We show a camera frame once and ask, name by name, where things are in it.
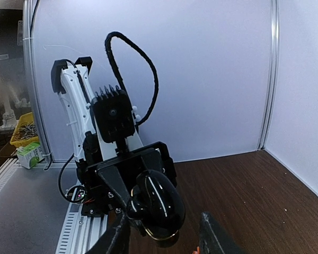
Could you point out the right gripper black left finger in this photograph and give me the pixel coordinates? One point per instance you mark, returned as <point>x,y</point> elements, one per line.
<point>115,240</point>

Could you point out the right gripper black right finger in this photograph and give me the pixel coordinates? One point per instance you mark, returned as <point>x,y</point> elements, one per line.
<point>213,238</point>

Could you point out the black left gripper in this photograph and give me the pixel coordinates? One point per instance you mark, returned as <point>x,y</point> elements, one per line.
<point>118,175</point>

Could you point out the black charging case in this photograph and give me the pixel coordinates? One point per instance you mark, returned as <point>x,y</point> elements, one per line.
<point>159,208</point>

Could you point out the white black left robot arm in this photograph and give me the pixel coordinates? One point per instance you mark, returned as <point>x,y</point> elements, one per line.
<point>70,81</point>

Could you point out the orange earbud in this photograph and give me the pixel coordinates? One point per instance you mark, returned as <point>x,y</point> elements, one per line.
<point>196,251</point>

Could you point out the green white carton box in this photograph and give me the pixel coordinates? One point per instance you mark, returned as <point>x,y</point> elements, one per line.
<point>30,155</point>

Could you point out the yellow bin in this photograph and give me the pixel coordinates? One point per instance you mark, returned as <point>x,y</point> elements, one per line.
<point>25,131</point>

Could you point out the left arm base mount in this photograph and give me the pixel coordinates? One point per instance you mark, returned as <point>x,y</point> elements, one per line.
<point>95,201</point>

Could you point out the aluminium front rail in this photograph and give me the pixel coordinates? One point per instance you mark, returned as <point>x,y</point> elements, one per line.
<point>80,233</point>

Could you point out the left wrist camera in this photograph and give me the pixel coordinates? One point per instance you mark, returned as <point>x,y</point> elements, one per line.
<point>113,114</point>

